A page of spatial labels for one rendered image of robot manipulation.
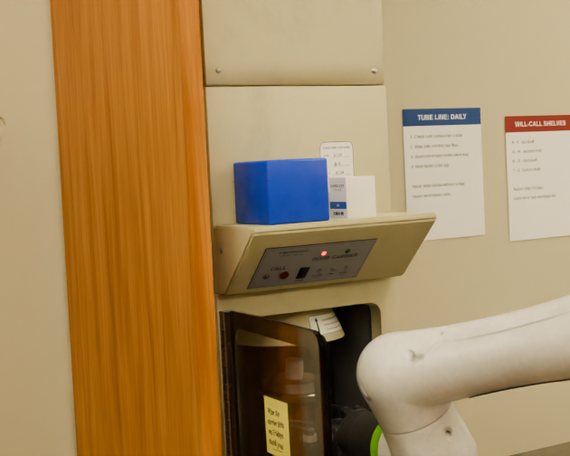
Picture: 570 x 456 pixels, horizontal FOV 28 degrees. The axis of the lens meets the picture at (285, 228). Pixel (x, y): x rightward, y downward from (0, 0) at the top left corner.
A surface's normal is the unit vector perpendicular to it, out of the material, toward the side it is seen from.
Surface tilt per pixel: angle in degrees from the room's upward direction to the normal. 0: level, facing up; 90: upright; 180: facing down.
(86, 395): 90
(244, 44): 90
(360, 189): 90
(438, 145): 90
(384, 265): 135
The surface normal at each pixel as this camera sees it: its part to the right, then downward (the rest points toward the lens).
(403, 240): 0.40, 0.72
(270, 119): 0.51, 0.02
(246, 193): -0.85, 0.07
